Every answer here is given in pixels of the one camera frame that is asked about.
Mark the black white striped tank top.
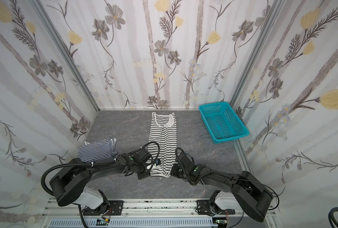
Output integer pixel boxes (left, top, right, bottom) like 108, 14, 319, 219
148, 112, 177, 178

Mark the blue white striped tank top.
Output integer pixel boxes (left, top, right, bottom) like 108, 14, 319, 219
78, 137, 117, 162

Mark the teal plastic basket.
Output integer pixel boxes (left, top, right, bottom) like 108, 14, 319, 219
198, 102, 249, 144

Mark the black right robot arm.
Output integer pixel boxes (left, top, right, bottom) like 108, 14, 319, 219
171, 147, 279, 222

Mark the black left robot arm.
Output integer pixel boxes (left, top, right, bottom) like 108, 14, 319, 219
40, 142, 160, 227

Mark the green circuit board left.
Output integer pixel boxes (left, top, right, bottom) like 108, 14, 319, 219
96, 218, 109, 226

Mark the green circuit board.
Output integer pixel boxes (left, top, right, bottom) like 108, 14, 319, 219
96, 218, 109, 226
213, 219, 228, 228

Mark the green circuit board right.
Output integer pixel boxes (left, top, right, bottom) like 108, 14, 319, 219
213, 219, 228, 228

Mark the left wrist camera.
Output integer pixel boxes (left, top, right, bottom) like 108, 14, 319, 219
145, 159, 161, 171

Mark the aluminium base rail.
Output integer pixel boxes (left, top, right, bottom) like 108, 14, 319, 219
40, 198, 276, 220

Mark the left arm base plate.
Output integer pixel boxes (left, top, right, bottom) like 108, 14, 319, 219
82, 200, 124, 216

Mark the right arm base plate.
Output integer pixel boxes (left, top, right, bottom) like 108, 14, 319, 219
196, 199, 235, 216

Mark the white slotted cable duct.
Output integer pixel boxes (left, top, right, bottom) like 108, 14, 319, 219
49, 218, 218, 228

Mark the aluminium corner post left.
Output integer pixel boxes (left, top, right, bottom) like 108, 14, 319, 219
29, 0, 100, 112

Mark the aluminium corner post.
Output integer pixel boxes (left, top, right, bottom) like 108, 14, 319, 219
29, 0, 100, 112
229, 0, 285, 108

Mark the aluminium corner post right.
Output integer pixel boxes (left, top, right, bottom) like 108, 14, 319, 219
229, 0, 285, 108

